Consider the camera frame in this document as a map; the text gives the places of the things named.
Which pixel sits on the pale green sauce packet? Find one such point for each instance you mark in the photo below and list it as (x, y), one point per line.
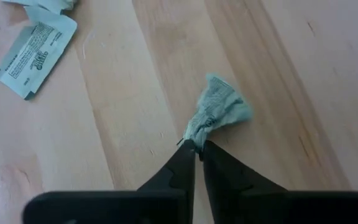
(33, 59)

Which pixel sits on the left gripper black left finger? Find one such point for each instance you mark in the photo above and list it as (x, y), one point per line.
(182, 174)

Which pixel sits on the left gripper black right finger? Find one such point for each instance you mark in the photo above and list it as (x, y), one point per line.
(222, 177)

